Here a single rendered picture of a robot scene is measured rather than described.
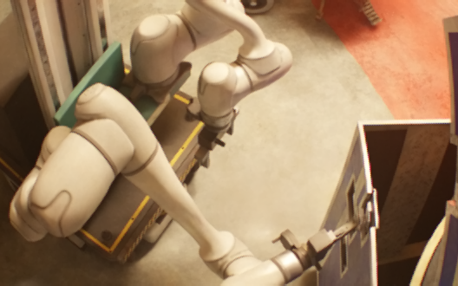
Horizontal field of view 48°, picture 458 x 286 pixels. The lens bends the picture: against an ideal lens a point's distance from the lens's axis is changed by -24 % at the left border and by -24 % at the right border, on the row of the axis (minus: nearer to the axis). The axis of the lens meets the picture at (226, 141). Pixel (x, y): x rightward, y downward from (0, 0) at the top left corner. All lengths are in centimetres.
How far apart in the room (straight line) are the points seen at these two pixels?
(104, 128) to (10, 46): 95
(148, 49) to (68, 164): 85
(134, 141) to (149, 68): 79
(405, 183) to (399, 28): 149
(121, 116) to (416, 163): 93
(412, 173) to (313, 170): 86
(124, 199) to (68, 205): 106
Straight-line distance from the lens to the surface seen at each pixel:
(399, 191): 187
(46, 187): 112
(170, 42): 191
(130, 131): 119
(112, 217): 214
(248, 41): 175
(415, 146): 171
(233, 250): 158
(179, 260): 240
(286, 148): 261
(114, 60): 199
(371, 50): 300
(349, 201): 173
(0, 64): 198
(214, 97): 172
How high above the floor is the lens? 226
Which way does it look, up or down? 60 degrees down
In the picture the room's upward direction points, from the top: 1 degrees clockwise
